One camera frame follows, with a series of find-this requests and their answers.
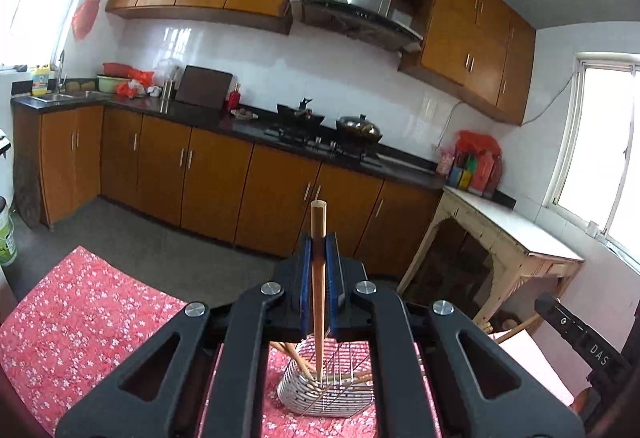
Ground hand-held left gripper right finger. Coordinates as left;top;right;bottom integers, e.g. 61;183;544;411
324;232;587;438

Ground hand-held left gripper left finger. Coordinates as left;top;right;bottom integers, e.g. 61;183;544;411
55;233;314;438

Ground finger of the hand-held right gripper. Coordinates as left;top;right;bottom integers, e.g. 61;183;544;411
533;293;592;350

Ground metal wire utensil holder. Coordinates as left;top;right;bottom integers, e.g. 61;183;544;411
276;329;377;419

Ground white worn side table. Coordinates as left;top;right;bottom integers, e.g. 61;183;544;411
397;185;586;335

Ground wooden lower kitchen cabinets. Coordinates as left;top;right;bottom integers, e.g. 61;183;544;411
13;105;447;280

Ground black gas stove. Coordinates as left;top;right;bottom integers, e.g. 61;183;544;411
263;125;384;169

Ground wok with glass lid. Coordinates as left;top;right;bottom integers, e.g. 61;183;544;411
335;114;384;147

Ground large red bottles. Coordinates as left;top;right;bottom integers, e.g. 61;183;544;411
469;150;504;197

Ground pink bottle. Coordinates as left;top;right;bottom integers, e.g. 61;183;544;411
435;147;456;177

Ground white framed window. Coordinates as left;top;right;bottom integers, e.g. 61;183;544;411
547;51;640;265

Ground green and yellow box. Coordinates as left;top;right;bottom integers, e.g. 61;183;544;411
448;155;476;189

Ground red bag over bottles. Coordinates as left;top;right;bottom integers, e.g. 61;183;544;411
455;130;502;157

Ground black kitchen countertop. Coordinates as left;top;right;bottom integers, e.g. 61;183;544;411
10;89;517;212

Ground red floral tablecloth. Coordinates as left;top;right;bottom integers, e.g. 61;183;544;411
0;245;577;438

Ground dark brown cutting board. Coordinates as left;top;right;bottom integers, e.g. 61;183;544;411
174;64;235;112

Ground red plastic bag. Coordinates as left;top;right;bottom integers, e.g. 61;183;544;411
115;70;154;99

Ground green plastic basin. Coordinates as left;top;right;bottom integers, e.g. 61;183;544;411
96;74;130;93

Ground dark cloth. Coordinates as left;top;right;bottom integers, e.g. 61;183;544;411
13;152;44;230

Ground steel sink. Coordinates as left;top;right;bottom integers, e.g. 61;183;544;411
34;90;112;104

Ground white plastic bucket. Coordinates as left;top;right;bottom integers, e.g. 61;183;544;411
0;197;19;267

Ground metal faucet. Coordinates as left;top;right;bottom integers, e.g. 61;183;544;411
53;49;69;94

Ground yellow detergent bottle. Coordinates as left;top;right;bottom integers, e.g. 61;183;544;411
30;62;54;97

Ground black wok with handle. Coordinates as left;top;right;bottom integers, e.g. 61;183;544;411
276;96;326;135

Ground white wall cable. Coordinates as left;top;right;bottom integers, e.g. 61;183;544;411
439;72;577;150

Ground red bag hanging on wall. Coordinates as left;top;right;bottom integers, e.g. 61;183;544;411
71;0;99;41

